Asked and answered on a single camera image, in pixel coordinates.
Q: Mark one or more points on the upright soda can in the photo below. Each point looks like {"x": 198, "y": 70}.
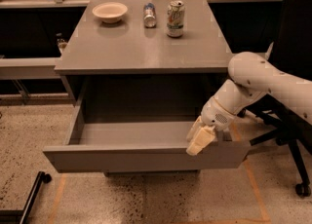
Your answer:
{"x": 175, "y": 18}

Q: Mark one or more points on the grey top drawer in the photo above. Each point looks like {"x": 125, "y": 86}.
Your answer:
{"x": 127, "y": 124}

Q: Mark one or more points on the grey drawer cabinet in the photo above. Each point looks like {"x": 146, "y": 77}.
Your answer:
{"x": 129, "y": 49}

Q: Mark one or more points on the black wheeled stand leg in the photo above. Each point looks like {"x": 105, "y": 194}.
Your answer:
{"x": 21, "y": 216}

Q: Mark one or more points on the black office chair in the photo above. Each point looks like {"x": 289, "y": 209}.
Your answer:
{"x": 291, "y": 53}

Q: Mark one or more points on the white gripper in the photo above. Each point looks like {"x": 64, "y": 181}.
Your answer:
{"x": 214, "y": 114}

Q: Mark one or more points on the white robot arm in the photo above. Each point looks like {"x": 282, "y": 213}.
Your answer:
{"x": 251, "y": 77}

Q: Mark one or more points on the lying silver can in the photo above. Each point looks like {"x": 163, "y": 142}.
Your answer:
{"x": 149, "y": 15}

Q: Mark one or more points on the small glass jar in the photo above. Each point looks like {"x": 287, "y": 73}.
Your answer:
{"x": 61, "y": 42}

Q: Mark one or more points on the white bowl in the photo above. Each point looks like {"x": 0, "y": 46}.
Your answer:
{"x": 110, "y": 12}

